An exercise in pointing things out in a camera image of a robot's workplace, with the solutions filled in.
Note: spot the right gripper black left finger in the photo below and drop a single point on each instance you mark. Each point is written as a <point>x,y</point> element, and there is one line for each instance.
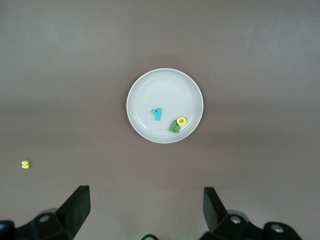
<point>75,212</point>

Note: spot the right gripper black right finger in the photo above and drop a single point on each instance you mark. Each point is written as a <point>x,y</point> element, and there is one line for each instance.
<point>215,215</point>

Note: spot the green letter p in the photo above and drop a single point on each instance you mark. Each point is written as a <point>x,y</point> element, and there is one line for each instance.
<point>172,128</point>

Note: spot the yellow letter a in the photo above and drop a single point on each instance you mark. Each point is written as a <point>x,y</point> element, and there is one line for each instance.
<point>184,122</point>

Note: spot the teal letter y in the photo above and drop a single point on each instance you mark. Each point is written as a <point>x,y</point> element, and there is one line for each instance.
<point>157,114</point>

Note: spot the yellow letter s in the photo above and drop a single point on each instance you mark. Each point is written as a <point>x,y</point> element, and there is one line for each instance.
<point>25,164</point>

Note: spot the beige round plate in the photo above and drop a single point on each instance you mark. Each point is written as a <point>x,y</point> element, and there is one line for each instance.
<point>160,90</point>

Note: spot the brown table cover sheet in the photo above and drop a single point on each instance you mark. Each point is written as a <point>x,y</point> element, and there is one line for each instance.
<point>75,75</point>

